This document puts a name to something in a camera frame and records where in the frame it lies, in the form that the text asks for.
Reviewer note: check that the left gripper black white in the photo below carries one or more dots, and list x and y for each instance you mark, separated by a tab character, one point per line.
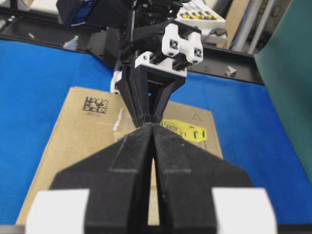
170	47

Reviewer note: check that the white yellow button panel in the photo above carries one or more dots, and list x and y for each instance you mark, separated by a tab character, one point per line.
198	14

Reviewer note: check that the yellow shipping sticker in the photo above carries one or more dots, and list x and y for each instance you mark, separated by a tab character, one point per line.
187	131

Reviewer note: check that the brown cardboard box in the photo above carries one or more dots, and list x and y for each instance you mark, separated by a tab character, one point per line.
91	120

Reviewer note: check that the dark green board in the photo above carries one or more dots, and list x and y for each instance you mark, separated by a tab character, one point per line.
285	64

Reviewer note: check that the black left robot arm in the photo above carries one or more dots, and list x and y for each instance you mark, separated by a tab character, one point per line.
115	14

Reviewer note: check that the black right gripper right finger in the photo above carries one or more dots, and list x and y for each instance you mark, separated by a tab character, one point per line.
185	176

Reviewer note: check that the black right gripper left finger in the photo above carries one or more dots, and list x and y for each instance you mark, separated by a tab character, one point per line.
119	179

